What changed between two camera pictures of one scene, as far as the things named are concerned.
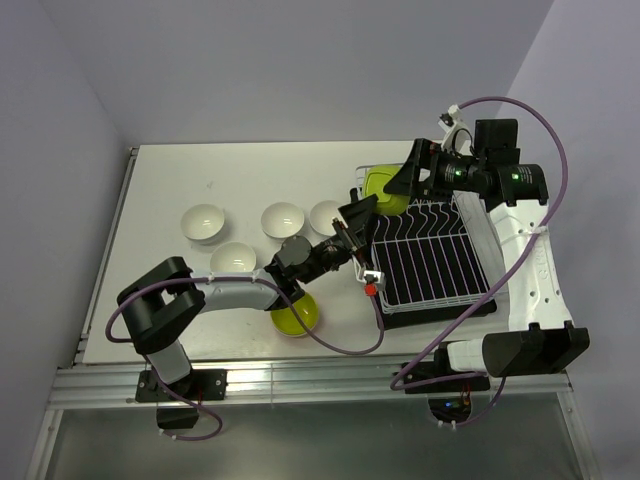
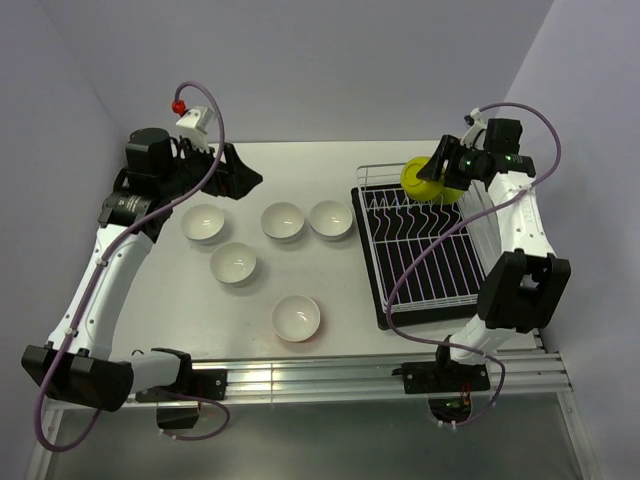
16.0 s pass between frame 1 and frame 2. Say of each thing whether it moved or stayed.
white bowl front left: stayed
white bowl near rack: stayed
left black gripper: moved
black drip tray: stayed
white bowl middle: stayed
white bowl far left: stayed
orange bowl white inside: stayed
